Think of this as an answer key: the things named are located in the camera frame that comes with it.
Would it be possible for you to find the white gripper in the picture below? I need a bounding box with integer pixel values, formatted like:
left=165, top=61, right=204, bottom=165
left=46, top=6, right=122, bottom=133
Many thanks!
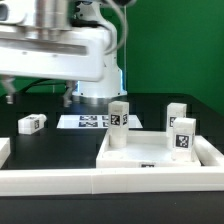
left=0, top=3, right=109, bottom=107

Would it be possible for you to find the white square tabletop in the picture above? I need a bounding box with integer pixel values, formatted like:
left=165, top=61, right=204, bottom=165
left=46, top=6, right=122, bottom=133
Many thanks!
left=96, top=131, right=201, bottom=168

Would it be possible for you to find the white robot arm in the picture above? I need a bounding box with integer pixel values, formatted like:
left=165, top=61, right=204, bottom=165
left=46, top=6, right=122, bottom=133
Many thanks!
left=0, top=0, right=136, bottom=105

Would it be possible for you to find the black cable bundle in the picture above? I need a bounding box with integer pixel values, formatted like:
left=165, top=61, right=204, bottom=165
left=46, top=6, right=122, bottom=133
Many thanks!
left=23, top=78, right=68, bottom=94

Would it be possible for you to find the white marker base plate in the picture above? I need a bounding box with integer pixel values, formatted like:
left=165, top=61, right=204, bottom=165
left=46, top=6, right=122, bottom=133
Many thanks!
left=57, top=115, right=142, bottom=129

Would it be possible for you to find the white left fence wall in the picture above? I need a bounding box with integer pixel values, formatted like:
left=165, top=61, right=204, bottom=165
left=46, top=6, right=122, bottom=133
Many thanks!
left=0, top=138, right=11, bottom=168

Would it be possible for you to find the white fence wall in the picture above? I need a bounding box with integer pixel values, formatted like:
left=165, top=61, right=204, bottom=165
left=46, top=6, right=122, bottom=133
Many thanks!
left=0, top=138, right=11, bottom=168
left=0, top=166, right=224, bottom=196
left=194, top=136, right=224, bottom=167

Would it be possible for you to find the white front fence wall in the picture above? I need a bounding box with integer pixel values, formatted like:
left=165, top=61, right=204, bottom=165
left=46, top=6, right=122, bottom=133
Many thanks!
left=0, top=166, right=224, bottom=196

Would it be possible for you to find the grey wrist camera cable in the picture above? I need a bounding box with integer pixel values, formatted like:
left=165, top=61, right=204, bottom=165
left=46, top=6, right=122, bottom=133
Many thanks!
left=99, top=0, right=130, bottom=56

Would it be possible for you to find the white right fence wall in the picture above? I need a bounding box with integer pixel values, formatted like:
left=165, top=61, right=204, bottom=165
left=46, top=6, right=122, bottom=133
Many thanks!
left=194, top=136, right=224, bottom=167

